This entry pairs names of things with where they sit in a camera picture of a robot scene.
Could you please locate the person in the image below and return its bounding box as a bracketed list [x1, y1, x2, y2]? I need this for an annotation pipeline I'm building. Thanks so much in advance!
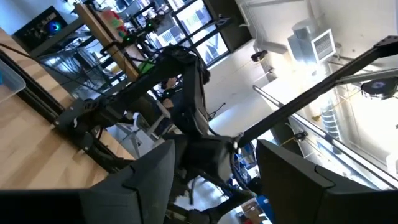
[160, 76, 187, 113]

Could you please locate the black wall camera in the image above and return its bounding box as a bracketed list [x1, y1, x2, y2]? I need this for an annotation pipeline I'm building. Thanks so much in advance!
[251, 49, 269, 63]

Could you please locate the wooden workbench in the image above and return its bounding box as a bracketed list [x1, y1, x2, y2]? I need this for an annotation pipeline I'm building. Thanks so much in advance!
[73, 2, 141, 82]

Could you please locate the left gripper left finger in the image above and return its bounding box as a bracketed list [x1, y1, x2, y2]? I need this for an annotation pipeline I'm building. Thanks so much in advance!
[0, 139, 177, 224]

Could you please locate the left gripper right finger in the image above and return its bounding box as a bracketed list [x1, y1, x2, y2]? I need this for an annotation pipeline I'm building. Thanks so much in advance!
[255, 139, 398, 224]

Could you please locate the white wall air vent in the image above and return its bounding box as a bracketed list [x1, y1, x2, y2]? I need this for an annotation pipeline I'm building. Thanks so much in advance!
[286, 17, 337, 67]

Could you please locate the black ceiling cord reel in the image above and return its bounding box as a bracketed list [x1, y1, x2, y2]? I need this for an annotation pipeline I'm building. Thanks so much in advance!
[360, 77, 398, 100]

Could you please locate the clear plastic bin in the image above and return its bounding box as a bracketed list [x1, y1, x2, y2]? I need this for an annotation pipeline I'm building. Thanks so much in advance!
[0, 58, 27, 104]

